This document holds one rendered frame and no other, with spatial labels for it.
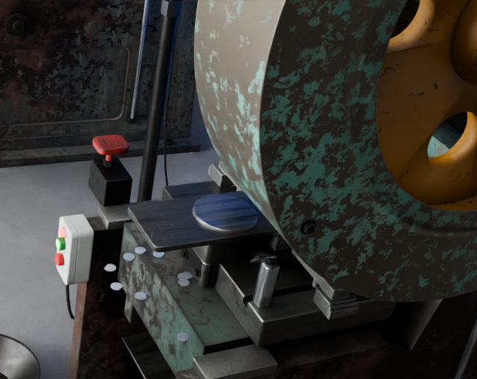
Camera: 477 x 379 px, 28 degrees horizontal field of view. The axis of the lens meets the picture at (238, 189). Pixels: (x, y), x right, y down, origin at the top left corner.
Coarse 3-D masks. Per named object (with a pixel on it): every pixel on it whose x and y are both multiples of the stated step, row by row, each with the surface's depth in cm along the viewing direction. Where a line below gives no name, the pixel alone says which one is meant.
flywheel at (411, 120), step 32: (448, 0) 120; (416, 32) 122; (448, 32) 123; (384, 64) 121; (416, 64) 124; (448, 64) 126; (384, 96) 124; (416, 96) 127; (448, 96) 130; (384, 128) 127; (416, 128) 130; (384, 160) 131; (416, 160) 134; (448, 160) 139; (416, 192) 138; (448, 192) 141
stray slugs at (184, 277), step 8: (136, 248) 187; (144, 248) 187; (128, 256) 184; (160, 256) 186; (184, 272) 183; (184, 280) 181; (112, 288) 175; (120, 288) 176; (136, 296) 174; (144, 296) 174; (184, 336) 167
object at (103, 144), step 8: (104, 136) 200; (112, 136) 200; (120, 136) 201; (96, 144) 196; (104, 144) 197; (112, 144) 197; (120, 144) 198; (128, 144) 198; (104, 152) 195; (112, 152) 196; (120, 152) 197; (112, 160) 200
